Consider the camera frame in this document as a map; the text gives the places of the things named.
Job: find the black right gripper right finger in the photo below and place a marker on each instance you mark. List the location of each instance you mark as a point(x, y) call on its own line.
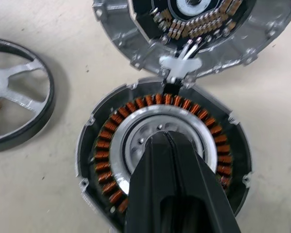
point(203, 199)

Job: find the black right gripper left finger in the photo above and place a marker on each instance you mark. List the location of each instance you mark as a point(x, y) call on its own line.
point(155, 189)

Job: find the round motor housing copper windings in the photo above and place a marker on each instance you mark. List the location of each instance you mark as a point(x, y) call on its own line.
point(106, 138)

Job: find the silver spoked rotor black rim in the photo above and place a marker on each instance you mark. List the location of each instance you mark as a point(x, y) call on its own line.
point(26, 69)

